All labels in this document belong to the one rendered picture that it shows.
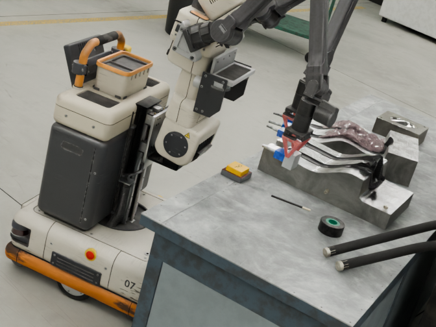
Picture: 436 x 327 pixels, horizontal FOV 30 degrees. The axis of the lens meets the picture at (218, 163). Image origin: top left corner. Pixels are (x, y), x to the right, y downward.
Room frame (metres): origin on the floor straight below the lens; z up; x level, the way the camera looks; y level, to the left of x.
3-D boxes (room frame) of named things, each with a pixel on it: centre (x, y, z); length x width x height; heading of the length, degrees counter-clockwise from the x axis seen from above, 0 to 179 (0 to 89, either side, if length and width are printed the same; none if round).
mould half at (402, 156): (3.03, -0.49, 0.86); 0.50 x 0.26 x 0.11; 83
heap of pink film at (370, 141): (3.03, -0.49, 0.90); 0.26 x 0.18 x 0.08; 83
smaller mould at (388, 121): (3.41, -0.73, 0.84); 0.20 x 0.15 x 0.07; 66
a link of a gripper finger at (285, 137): (2.50, -0.22, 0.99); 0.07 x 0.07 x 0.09; 66
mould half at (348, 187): (2.67, -0.42, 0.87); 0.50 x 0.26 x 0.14; 66
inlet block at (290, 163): (2.53, -0.19, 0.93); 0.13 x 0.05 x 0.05; 66
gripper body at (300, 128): (2.51, -0.23, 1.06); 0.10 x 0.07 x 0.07; 156
